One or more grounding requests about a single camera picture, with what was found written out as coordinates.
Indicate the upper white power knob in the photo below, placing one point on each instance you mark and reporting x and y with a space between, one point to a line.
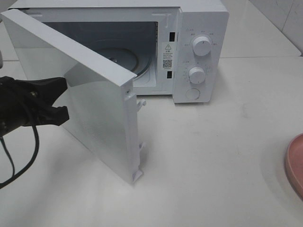
201 45

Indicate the white microwave oven body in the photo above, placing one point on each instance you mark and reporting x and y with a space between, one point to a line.
148 23

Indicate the white warning label sticker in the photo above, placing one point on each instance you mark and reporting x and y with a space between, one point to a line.
167 53

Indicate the white timer knob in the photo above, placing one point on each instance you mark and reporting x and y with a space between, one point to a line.
196 75

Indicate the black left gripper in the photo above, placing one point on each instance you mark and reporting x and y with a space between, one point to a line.
30 102

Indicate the round white door button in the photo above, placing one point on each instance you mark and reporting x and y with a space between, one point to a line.
193 94

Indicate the white microwave door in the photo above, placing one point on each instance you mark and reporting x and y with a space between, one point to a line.
100 99

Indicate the pink round plate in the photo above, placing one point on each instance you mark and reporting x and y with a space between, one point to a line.
294 164

